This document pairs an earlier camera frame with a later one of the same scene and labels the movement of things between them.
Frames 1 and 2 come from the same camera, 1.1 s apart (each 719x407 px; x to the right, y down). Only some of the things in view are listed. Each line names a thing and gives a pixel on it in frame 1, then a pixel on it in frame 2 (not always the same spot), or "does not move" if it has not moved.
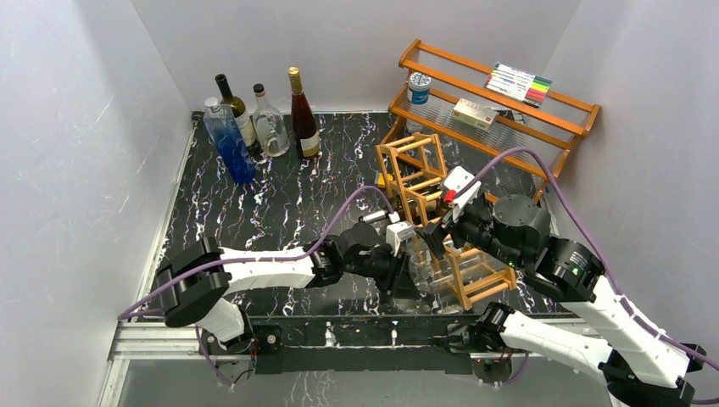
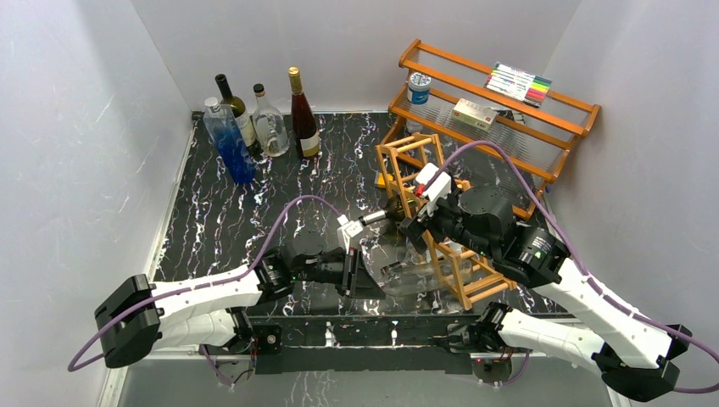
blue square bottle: [225, 131] does not move
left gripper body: [376, 266] to [329, 270]
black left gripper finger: [404, 283] to [358, 281]
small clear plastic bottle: [413, 127] does not move
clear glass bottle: [269, 125] does not move
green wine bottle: [241, 114] does not move
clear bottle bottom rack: [443, 290] to [405, 279]
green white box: [475, 114] does not move
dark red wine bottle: [305, 135] does not move
